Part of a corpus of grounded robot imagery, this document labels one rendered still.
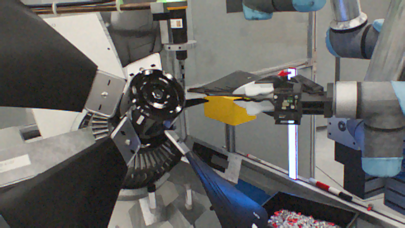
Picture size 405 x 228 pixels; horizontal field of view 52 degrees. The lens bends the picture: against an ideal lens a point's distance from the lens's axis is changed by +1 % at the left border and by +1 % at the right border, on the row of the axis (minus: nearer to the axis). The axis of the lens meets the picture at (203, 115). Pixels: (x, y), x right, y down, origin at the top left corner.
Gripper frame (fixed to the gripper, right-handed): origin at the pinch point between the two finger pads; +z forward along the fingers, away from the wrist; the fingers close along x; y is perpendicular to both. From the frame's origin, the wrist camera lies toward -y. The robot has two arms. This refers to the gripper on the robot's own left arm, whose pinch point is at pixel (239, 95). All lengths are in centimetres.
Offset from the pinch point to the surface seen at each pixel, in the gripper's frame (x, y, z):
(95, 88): -7.7, 15.9, 25.9
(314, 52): 29, -138, -9
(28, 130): 21, -20, 79
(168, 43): -13.5, 4.0, 13.8
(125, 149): 3.2, 20.9, 18.9
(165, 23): -17.8, 3.6, 13.9
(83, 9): -21.4, 1.7, 33.8
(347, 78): 122, -360, -33
